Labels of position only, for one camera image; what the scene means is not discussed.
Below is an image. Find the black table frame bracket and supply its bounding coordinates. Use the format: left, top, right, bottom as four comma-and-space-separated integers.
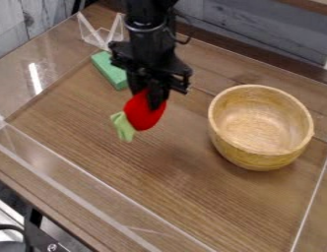
24, 207, 69, 252

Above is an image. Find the black cable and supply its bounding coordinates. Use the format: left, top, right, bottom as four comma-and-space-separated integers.
0, 224, 28, 252

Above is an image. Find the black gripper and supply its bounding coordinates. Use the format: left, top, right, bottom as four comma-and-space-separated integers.
108, 41, 192, 110

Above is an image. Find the green foam block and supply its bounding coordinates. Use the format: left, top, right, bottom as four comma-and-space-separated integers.
91, 51, 127, 91

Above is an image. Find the clear acrylic corner bracket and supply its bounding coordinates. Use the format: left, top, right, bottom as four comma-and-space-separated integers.
76, 13, 124, 51

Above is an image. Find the wooden bowl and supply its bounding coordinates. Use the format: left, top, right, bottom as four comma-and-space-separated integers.
207, 85, 314, 171

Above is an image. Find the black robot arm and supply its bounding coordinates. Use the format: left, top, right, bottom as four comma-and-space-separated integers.
108, 0, 192, 110

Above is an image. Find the red plush strawberry toy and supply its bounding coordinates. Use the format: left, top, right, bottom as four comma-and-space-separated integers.
109, 90, 166, 143

